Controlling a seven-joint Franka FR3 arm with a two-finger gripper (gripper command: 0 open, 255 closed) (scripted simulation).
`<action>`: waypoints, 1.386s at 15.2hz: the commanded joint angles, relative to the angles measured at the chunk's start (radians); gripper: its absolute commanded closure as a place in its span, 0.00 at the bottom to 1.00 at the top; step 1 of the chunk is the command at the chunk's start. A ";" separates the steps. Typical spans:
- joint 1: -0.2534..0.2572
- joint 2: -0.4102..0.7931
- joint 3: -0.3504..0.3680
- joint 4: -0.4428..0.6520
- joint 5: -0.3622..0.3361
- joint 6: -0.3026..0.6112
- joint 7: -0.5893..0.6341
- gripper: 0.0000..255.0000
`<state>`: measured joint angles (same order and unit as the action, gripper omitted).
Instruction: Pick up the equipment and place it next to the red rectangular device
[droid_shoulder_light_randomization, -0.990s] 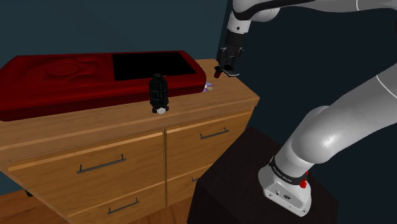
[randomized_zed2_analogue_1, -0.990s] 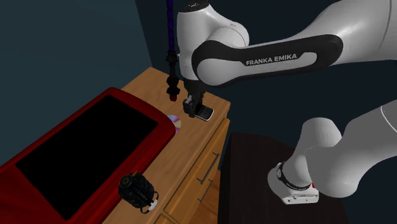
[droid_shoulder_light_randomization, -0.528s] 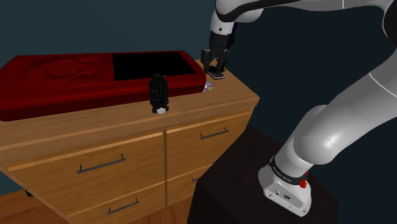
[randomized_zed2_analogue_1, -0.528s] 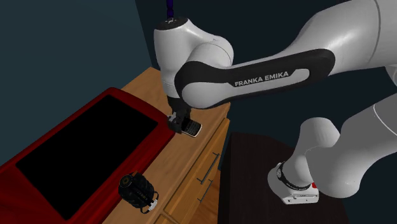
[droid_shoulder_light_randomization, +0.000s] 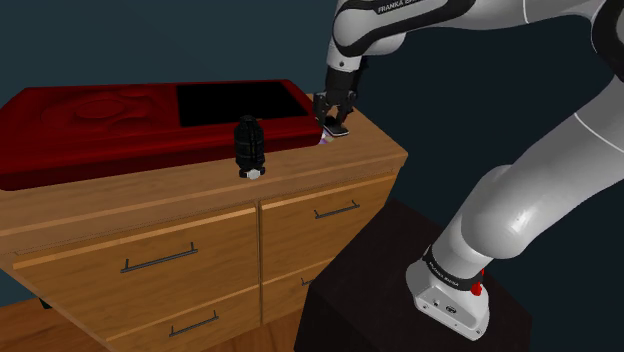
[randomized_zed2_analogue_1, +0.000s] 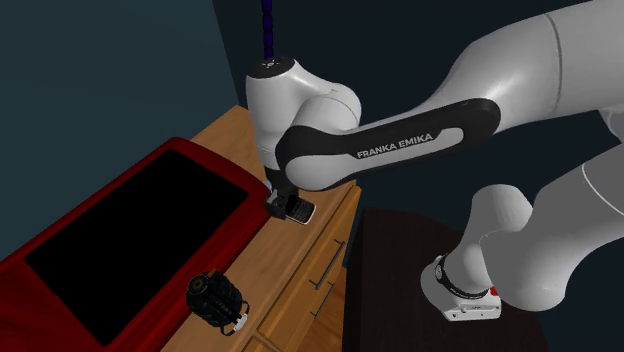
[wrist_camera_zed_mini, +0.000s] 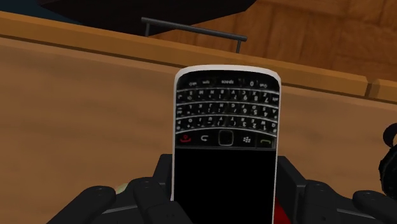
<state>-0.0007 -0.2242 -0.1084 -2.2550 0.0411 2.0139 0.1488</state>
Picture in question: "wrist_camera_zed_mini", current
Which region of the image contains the black white-edged keypad phone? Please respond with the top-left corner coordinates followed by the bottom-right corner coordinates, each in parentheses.
top-left (171, 64), bottom-right (282, 224)

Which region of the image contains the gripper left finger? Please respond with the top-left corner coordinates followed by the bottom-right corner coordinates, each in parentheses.
top-left (46, 153), bottom-right (193, 224)

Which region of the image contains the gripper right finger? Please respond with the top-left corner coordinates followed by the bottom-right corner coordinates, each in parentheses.
top-left (274, 155), bottom-right (397, 224)

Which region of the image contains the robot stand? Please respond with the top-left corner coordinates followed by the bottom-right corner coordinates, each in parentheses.
top-left (36, 0), bottom-right (258, 36)

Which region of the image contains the red object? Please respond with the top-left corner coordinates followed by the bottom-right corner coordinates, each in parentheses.
top-left (274, 198), bottom-right (292, 224)

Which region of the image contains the black rounded object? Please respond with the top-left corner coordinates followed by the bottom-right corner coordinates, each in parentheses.
top-left (378, 123), bottom-right (397, 198)

